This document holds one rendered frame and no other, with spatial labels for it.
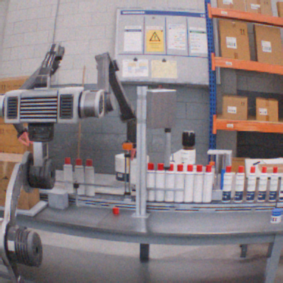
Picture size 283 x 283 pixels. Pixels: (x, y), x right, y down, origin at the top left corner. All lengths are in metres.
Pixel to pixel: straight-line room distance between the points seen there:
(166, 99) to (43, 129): 0.78
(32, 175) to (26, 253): 0.54
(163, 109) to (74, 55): 4.74
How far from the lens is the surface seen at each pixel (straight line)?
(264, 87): 7.80
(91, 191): 3.60
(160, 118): 3.33
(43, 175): 2.88
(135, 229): 3.16
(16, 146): 6.79
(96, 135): 8.02
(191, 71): 7.67
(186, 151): 4.04
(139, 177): 3.37
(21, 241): 2.51
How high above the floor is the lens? 1.73
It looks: 9 degrees down
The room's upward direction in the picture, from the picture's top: 1 degrees clockwise
